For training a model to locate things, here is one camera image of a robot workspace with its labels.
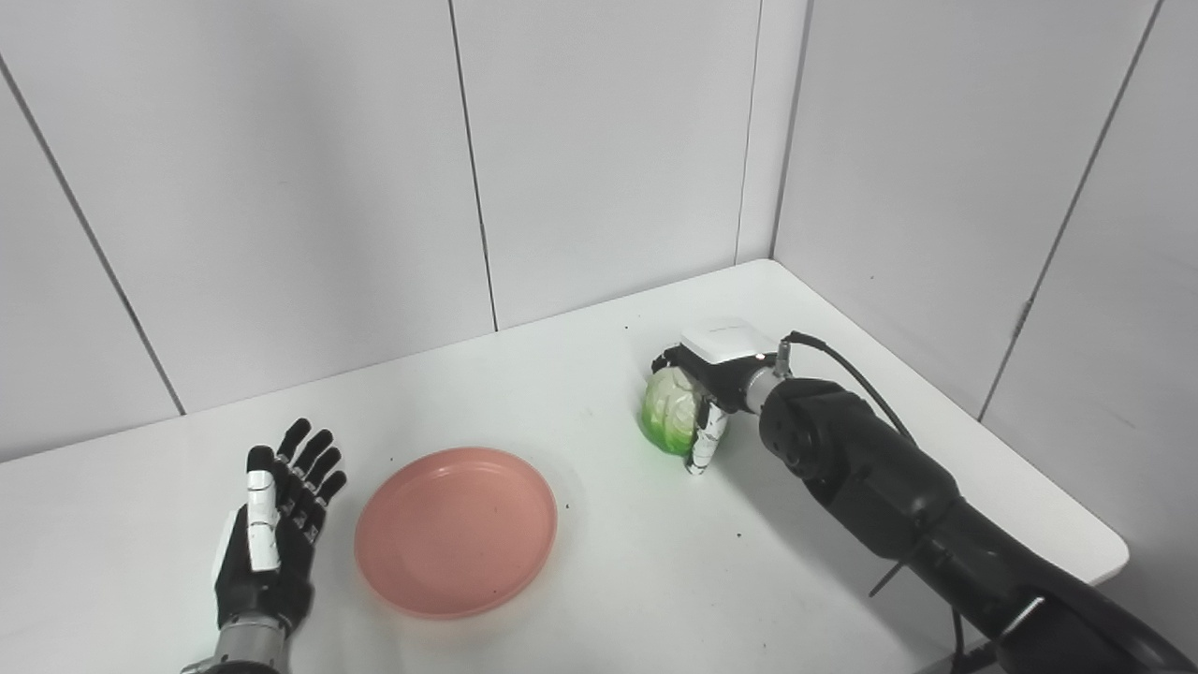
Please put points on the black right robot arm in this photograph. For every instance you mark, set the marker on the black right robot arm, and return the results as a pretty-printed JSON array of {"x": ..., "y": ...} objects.
[{"x": 927, "y": 505}]

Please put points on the pink plate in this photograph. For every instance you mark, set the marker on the pink plate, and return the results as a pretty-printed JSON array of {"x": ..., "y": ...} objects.
[{"x": 457, "y": 530}]

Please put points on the green white cabbage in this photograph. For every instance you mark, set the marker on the green white cabbage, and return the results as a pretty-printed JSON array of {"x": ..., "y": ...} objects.
[{"x": 668, "y": 414}]

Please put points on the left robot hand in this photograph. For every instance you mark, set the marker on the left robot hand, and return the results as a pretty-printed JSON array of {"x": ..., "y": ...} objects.
[{"x": 276, "y": 543}]

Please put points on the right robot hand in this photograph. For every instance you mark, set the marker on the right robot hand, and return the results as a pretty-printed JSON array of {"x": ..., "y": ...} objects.
[{"x": 716, "y": 374}]

